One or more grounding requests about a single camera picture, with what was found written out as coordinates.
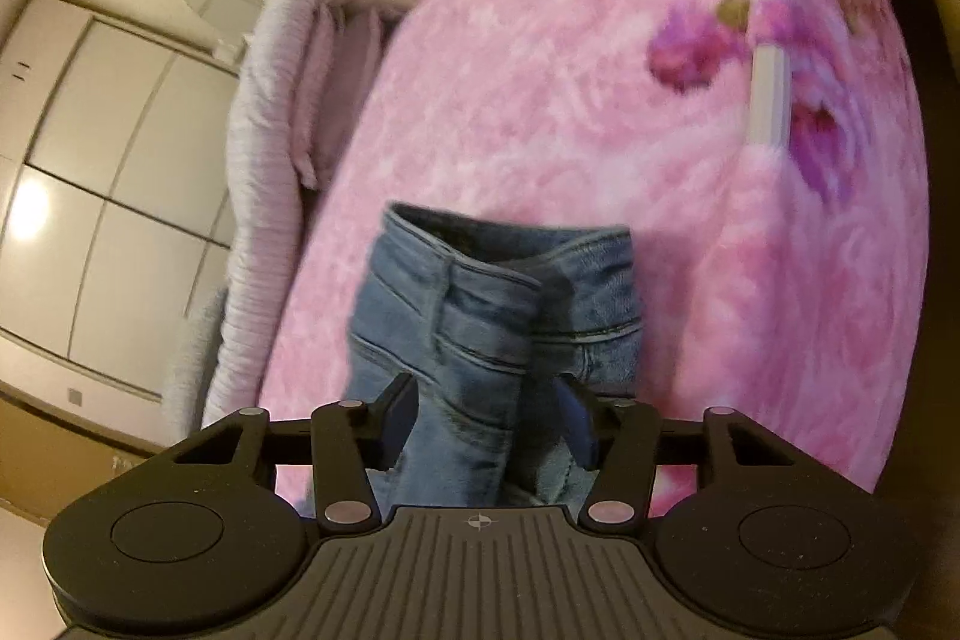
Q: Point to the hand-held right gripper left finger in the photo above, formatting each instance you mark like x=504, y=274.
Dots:
x=401, y=415

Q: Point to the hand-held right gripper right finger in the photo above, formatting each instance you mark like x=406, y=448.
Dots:
x=577, y=419

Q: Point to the blue denim jeans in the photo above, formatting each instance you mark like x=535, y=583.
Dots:
x=450, y=325

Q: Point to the grey knitted pillow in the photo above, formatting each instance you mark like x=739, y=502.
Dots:
x=195, y=355

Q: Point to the pink fluffy floral blanket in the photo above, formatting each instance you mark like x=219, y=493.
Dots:
x=525, y=123

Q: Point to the white wardrobe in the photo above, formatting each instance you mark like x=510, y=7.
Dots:
x=112, y=160

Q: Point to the grey wall socket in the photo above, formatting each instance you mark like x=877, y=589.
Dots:
x=75, y=396

